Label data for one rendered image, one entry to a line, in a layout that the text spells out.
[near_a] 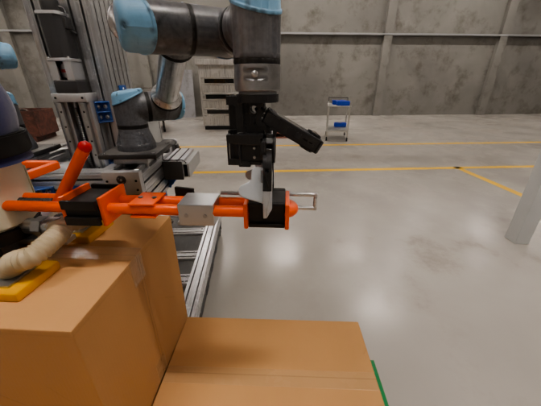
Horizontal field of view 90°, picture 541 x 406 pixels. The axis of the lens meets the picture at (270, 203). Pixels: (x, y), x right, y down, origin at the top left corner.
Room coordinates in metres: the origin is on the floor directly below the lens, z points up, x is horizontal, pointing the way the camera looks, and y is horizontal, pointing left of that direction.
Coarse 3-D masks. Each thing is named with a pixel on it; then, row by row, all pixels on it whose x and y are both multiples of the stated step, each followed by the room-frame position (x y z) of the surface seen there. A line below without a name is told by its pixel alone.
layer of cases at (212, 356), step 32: (192, 320) 0.69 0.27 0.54; (224, 320) 0.69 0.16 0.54; (256, 320) 0.69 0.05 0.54; (288, 320) 0.69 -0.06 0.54; (192, 352) 0.56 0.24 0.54; (224, 352) 0.56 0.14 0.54; (256, 352) 0.56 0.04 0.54; (288, 352) 0.56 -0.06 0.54; (320, 352) 0.56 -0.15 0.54; (352, 352) 0.56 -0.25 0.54; (160, 384) 0.48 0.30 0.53; (192, 384) 0.47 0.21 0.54; (224, 384) 0.47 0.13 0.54; (256, 384) 0.47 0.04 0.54; (288, 384) 0.47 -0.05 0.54; (320, 384) 0.47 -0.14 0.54; (352, 384) 0.47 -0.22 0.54
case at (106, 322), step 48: (96, 240) 0.56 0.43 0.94; (144, 240) 0.56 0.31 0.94; (48, 288) 0.40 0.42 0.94; (96, 288) 0.40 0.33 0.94; (144, 288) 0.50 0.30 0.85; (0, 336) 0.31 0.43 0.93; (48, 336) 0.30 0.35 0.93; (96, 336) 0.34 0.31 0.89; (144, 336) 0.46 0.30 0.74; (0, 384) 0.31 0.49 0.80; (48, 384) 0.31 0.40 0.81; (96, 384) 0.31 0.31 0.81; (144, 384) 0.41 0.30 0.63
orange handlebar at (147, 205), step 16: (32, 160) 0.78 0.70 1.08; (48, 160) 0.78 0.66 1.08; (32, 176) 0.68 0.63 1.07; (144, 192) 0.53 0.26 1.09; (16, 208) 0.48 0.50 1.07; (32, 208) 0.48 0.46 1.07; (48, 208) 0.48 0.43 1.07; (112, 208) 0.47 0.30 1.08; (128, 208) 0.47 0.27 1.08; (144, 208) 0.47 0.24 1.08; (160, 208) 0.46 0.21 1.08; (176, 208) 0.46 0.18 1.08; (224, 208) 0.46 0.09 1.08; (240, 208) 0.46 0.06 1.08
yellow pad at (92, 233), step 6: (54, 216) 0.60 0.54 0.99; (102, 222) 0.62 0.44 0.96; (84, 228) 0.58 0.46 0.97; (90, 228) 0.59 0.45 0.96; (96, 228) 0.59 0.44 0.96; (102, 228) 0.60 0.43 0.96; (78, 234) 0.56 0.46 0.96; (84, 234) 0.56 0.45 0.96; (90, 234) 0.56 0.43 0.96; (96, 234) 0.58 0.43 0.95; (78, 240) 0.55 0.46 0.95; (84, 240) 0.55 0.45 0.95; (90, 240) 0.55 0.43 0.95
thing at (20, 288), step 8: (48, 264) 0.45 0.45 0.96; (56, 264) 0.45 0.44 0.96; (24, 272) 0.41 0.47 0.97; (32, 272) 0.42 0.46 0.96; (40, 272) 0.42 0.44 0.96; (48, 272) 0.43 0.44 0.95; (0, 280) 0.39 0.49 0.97; (8, 280) 0.39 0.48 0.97; (16, 280) 0.39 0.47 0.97; (24, 280) 0.40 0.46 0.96; (32, 280) 0.40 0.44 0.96; (40, 280) 0.41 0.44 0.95; (0, 288) 0.38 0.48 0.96; (8, 288) 0.38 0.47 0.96; (16, 288) 0.38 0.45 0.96; (24, 288) 0.38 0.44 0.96; (32, 288) 0.39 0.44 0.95; (0, 296) 0.36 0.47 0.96; (8, 296) 0.36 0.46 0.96; (16, 296) 0.36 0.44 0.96; (24, 296) 0.37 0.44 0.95
